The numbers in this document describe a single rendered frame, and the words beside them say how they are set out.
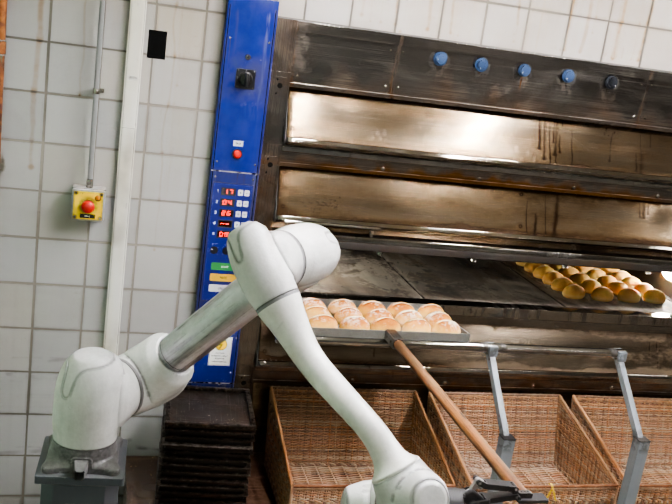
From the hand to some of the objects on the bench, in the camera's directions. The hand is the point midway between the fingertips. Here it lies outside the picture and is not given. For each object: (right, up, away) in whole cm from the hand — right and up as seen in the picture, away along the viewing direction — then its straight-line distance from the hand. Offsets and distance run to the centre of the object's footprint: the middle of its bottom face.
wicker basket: (+21, -32, +134) cm, 139 cm away
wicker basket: (-36, -28, +118) cm, 126 cm away
